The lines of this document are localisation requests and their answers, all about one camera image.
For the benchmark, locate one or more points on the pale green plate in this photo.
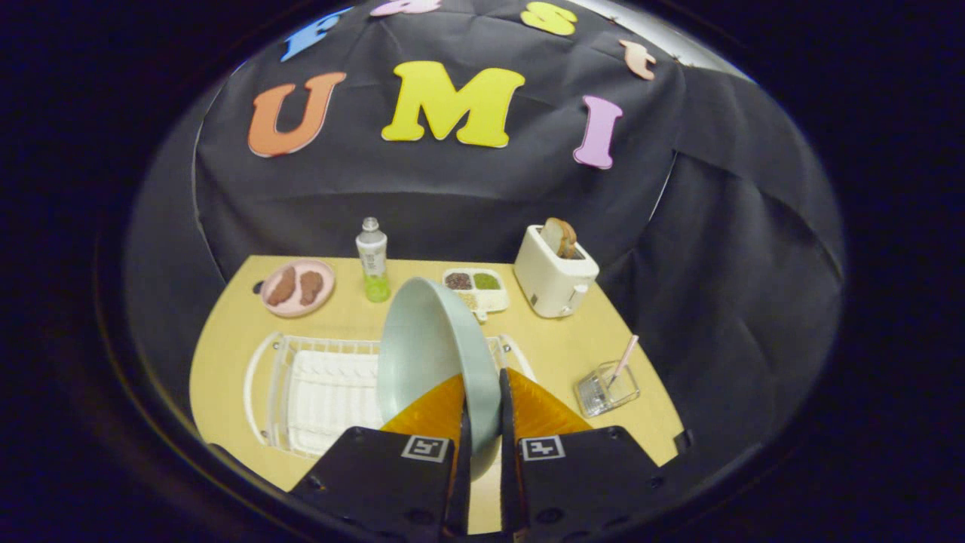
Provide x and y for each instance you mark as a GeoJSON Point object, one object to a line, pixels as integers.
{"type": "Point", "coordinates": [430, 339]}

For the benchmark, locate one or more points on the clear bottle with green liquid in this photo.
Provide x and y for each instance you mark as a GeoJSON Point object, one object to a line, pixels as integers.
{"type": "Point", "coordinates": [372, 260]}

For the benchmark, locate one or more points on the pink plate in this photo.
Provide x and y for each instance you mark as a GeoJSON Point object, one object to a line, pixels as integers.
{"type": "Point", "coordinates": [295, 309]}

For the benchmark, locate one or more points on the white divided condiment tray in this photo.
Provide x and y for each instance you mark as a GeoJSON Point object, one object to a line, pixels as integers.
{"type": "Point", "coordinates": [490, 300]}

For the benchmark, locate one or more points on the brown meat piece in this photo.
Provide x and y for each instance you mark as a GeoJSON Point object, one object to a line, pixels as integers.
{"type": "Point", "coordinates": [310, 286]}
{"type": "Point", "coordinates": [281, 286]}

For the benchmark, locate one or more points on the brown bread slice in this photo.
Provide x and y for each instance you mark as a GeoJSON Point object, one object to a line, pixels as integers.
{"type": "Point", "coordinates": [559, 237]}

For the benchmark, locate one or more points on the white toaster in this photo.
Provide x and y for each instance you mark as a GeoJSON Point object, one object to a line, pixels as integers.
{"type": "Point", "coordinates": [550, 286]}

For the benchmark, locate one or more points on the clear plastic basket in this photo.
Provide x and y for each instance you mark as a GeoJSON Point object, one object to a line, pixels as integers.
{"type": "Point", "coordinates": [603, 396]}

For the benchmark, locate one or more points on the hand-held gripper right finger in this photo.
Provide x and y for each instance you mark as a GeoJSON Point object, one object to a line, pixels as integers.
{"type": "Point", "coordinates": [588, 475]}

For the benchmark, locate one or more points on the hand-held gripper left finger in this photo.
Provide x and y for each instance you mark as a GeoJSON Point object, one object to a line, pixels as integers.
{"type": "Point", "coordinates": [377, 475]}

